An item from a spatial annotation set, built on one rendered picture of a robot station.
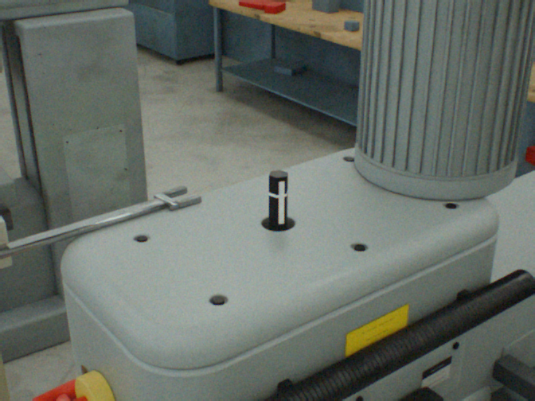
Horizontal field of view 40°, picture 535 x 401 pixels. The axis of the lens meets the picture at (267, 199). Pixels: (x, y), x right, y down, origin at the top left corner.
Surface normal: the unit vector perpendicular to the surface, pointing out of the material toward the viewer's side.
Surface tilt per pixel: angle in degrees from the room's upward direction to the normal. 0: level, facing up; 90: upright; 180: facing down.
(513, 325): 90
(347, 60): 90
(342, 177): 0
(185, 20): 90
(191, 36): 90
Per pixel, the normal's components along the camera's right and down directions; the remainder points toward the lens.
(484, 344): 0.60, 0.35
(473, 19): 0.01, 0.44
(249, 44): -0.80, 0.26
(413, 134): -0.47, 0.39
